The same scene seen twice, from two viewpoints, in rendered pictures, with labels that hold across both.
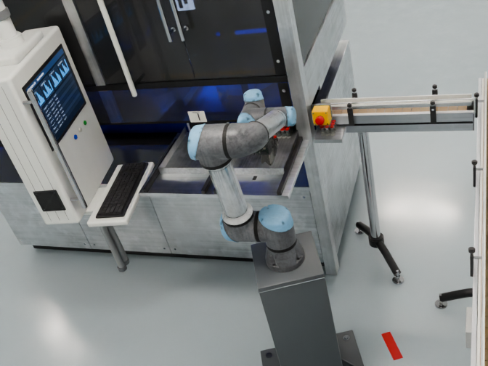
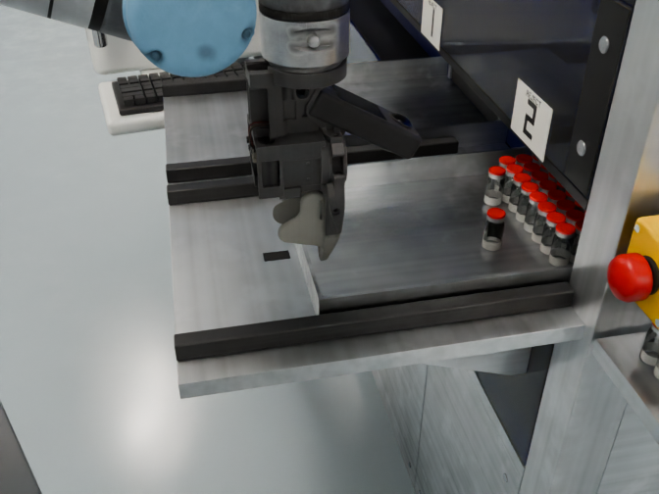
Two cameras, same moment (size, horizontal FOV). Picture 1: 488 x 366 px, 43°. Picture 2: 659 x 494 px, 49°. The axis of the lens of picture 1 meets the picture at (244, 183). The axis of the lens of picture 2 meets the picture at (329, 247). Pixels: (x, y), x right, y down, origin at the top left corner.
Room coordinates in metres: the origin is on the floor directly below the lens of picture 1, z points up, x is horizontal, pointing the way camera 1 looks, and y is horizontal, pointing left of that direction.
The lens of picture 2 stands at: (1.81, -0.62, 1.36)
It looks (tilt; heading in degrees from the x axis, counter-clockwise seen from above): 35 degrees down; 52
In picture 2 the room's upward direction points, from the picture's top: straight up
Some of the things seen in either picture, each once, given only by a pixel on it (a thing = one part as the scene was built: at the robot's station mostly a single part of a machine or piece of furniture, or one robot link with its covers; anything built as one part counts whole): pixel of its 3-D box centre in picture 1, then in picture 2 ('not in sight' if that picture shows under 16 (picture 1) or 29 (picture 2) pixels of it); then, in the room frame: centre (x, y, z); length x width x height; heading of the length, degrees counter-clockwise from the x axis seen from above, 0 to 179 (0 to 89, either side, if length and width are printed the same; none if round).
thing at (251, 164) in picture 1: (265, 148); (441, 222); (2.35, -0.14, 0.90); 0.34 x 0.26 x 0.04; 154
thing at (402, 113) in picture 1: (393, 110); not in sight; (2.35, -0.73, 0.92); 0.69 x 0.15 x 0.16; 64
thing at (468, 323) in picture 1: (473, 327); not in sight; (1.43, -0.67, 0.50); 0.12 x 0.05 x 0.09; 154
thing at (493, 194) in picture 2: not in sight; (494, 185); (2.45, -0.12, 0.90); 0.02 x 0.02 x 0.05
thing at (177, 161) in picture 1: (197, 149); (369, 104); (2.50, 0.17, 0.90); 0.34 x 0.26 x 0.04; 154
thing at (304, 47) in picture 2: not in sight; (305, 36); (2.17, -0.13, 1.15); 0.08 x 0.08 x 0.05
